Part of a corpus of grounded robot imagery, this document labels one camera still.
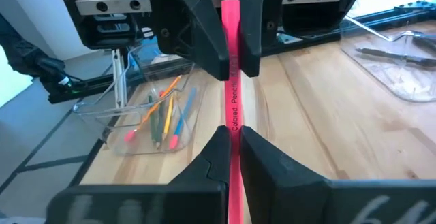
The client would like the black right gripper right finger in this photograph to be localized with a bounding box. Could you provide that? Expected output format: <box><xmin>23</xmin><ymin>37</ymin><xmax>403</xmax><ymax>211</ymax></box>
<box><xmin>240</xmin><ymin>125</ymin><xmax>330</xmax><ymax>224</ymax></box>

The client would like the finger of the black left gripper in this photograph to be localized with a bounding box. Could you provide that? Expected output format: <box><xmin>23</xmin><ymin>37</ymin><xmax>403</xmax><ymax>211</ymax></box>
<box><xmin>146</xmin><ymin>0</ymin><xmax>230</xmax><ymax>82</ymax></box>
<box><xmin>234</xmin><ymin>0</ymin><xmax>283</xmax><ymax>78</ymax></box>

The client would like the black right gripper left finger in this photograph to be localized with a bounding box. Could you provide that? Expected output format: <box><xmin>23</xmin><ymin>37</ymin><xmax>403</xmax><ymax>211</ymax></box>
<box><xmin>169</xmin><ymin>125</ymin><xmax>233</xmax><ymax>187</ymax></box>

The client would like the blue pencil pink eraser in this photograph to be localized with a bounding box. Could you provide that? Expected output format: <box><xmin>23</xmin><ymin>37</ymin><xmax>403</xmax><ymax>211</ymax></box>
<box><xmin>169</xmin><ymin>87</ymin><xmax>198</xmax><ymax>150</ymax></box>

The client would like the yellow pencil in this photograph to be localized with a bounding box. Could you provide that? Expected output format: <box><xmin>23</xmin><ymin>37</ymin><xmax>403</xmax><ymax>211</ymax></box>
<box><xmin>162</xmin><ymin>94</ymin><xmax>174</xmax><ymax>140</ymax></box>

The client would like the orange pencil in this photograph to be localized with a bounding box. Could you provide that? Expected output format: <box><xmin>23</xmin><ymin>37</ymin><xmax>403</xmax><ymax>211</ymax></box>
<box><xmin>124</xmin><ymin>76</ymin><xmax>183</xmax><ymax>142</ymax></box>

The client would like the slim black pen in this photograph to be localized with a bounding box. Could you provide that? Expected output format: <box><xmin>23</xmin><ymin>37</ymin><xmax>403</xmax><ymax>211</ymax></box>
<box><xmin>356</xmin><ymin>48</ymin><xmax>436</xmax><ymax>67</ymax></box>

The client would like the clear plastic bin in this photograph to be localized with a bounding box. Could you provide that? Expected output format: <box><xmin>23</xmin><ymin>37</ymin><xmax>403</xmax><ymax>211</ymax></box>
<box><xmin>72</xmin><ymin>45</ymin><xmax>208</xmax><ymax>157</ymax></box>
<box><xmin>340</xmin><ymin>14</ymin><xmax>436</xmax><ymax>103</ymax></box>

